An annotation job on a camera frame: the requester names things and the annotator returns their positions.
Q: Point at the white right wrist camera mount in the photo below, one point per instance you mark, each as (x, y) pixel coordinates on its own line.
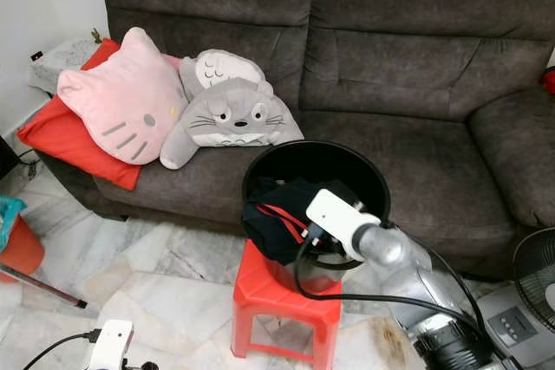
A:
(334, 214)

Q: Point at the black round laundry bin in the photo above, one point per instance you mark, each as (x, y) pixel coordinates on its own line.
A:
(321, 162)

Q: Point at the black shirt with red trim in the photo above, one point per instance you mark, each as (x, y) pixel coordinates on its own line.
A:
(269, 227)

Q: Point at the red plastic stool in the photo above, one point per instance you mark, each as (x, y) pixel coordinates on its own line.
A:
(277, 309)

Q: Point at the dark grey fabric sofa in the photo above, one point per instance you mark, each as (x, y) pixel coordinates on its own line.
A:
(399, 67)

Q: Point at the red bucket with teal bag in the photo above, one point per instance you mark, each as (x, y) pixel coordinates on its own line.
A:
(24, 253)

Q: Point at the grey standing fan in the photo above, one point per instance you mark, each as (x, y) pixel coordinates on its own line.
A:
(512, 327)

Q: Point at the grey totoro plush pillow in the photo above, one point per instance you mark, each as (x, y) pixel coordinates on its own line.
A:
(230, 114)

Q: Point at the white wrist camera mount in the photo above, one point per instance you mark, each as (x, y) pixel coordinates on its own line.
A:
(113, 344)
(334, 214)

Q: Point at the red cushion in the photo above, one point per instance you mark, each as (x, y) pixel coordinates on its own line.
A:
(61, 136)

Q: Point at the side table with lace cloth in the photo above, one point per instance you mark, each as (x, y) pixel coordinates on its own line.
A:
(61, 62)

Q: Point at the pink cat face pillow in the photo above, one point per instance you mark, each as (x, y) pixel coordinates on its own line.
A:
(121, 97)

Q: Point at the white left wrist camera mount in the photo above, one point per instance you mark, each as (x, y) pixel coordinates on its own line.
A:
(113, 344)

